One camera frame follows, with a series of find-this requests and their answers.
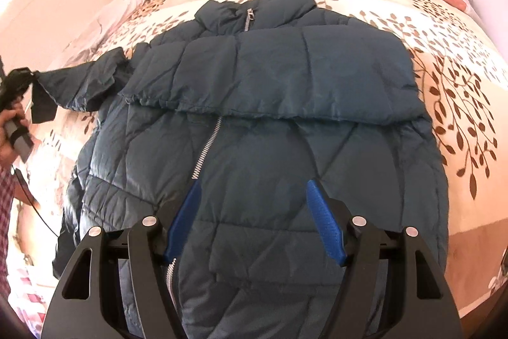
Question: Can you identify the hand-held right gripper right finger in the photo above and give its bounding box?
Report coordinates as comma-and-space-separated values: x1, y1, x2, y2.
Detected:
305, 179, 463, 339

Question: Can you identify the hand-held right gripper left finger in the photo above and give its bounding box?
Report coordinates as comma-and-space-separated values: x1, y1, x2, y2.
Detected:
42, 179, 202, 339

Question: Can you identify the dark teal puffer jacket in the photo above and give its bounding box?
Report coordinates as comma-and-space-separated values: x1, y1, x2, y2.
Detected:
31, 0, 450, 339

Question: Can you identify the person's left forearm checkered sleeve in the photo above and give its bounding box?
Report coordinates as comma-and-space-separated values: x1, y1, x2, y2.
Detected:
0, 163, 21, 304

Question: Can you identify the person's left hand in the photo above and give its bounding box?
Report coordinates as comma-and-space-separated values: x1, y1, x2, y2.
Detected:
0, 101, 31, 170

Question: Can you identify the floral leaf print bedsheet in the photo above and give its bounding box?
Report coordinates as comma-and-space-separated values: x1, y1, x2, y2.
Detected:
0, 0, 508, 339

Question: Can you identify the black cable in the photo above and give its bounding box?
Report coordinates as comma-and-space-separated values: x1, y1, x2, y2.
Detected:
12, 167, 61, 238

